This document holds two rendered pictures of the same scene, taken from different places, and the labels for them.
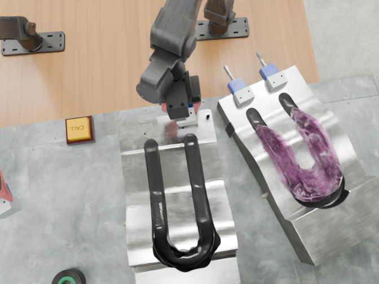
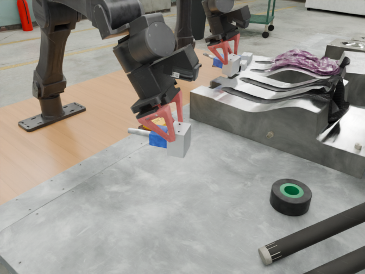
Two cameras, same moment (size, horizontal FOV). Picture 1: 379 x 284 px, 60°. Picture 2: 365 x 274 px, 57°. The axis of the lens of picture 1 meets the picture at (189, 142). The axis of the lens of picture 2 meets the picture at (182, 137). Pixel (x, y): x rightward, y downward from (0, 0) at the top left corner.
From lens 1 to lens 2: 104 cm
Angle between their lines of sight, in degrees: 49
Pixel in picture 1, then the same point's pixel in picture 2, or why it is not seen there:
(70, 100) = (125, 125)
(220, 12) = (189, 33)
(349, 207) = (355, 60)
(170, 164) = (251, 90)
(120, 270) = (306, 170)
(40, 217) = (196, 186)
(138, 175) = (241, 101)
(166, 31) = not seen: outside the picture
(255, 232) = not seen: hidden behind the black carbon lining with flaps
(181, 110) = (246, 8)
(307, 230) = (358, 70)
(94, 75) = (127, 109)
